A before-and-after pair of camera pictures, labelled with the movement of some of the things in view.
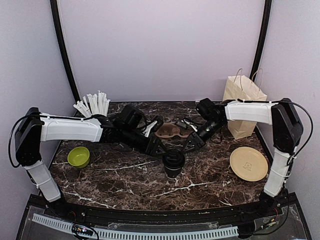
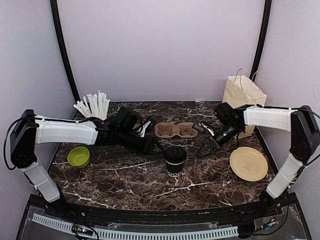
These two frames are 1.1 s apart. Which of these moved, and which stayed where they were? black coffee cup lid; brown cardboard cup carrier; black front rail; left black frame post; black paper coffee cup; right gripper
Moved: right gripper; black coffee cup lid
Stayed: left black frame post; black front rail; brown cardboard cup carrier; black paper coffee cup
